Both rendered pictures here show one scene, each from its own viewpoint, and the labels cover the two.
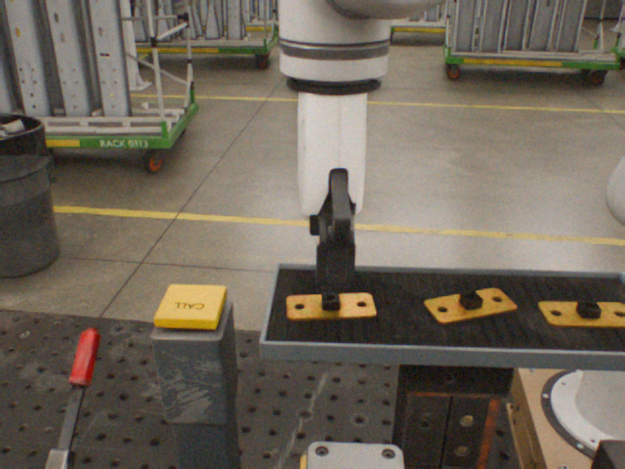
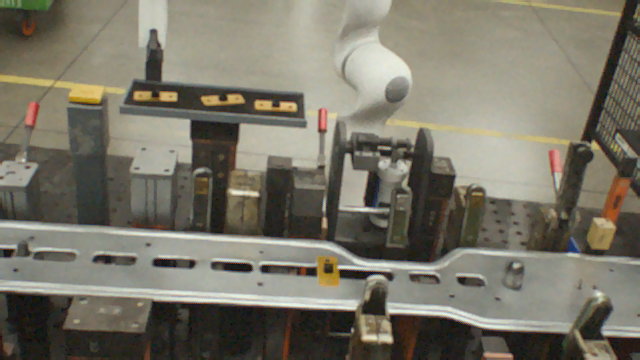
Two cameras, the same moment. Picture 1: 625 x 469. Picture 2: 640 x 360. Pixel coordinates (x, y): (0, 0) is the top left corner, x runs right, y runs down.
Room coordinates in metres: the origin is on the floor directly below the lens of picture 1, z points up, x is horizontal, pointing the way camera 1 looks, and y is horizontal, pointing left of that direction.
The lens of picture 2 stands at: (-0.94, -0.15, 1.81)
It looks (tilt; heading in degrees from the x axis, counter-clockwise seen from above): 30 degrees down; 351
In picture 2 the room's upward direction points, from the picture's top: 7 degrees clockwise
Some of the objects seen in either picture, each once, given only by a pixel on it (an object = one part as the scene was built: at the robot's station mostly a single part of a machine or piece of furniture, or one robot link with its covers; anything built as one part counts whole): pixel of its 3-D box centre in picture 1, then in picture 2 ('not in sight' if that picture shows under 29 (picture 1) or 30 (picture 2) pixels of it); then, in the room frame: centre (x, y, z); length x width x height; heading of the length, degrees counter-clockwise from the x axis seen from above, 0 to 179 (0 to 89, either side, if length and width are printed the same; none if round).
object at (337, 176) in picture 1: (337, 194); (153, 39); (0.40, -0.02, 1.30); 0.08 x 0.01 x 0.06; 3
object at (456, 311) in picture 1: (470, 301); (223, 98); (0.45, -0.16, 1.17); 0.08 x 0.04 x 0.01; 106
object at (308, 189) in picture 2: not in sight; (301, 254); (0.30, -0.33, 0.89); 0.13 x 0.11 x 0.38; 177
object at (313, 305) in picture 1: (330, 302); (155, 94); (0.45, -0.02, 1.17); 0.08 x 0.04 x 0.01; 93
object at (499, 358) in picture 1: (457, 311); (216, 102); (0.44, -0.14, 1.16); 0.37 x 0.14 x 0.02; 87
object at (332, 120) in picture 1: (332, 135); (154, 14); (0.45, -0.02, 1.33); 0.10 x 0.07 x 0.11; 3
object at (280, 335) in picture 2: not in sight; (276, 335); (0.10, -0.28, 0.84); 0.17 x 0.06 x 0.29; 177
